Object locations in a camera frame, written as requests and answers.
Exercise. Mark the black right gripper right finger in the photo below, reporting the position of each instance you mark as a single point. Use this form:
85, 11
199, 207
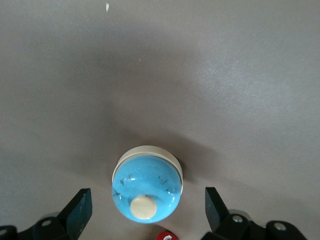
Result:
217, 215

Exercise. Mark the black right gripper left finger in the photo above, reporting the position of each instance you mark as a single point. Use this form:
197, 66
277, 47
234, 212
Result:
72, 215

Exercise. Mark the blue bell with cream button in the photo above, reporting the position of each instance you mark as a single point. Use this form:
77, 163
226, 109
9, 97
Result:
145, 180

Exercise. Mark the red yellow emergency stop button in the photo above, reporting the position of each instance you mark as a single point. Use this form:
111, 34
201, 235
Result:
166, 236

